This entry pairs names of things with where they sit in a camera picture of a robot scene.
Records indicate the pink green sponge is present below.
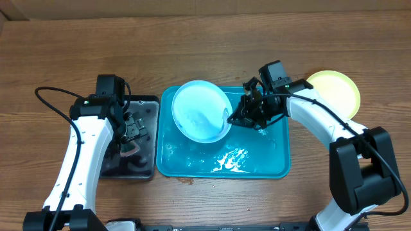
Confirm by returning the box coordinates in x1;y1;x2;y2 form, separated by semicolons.
119;141;140;157

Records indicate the light blue plate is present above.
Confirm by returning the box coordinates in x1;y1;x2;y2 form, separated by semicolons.
171;80;233;144

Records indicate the yellow plate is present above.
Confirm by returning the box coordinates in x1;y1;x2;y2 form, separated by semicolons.
307;71;360;119

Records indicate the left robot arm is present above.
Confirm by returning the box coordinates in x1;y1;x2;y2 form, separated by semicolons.
22;74;147;231

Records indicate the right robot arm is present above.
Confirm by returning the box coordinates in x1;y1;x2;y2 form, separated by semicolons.
227;60;410;231

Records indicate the teal plastic tray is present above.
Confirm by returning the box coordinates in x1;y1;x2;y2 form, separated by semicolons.
156;86;291;179

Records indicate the black water tray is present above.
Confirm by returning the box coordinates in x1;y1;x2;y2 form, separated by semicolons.
100;95;160;180

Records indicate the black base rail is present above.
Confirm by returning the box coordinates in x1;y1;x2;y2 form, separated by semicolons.
105;221;370;231

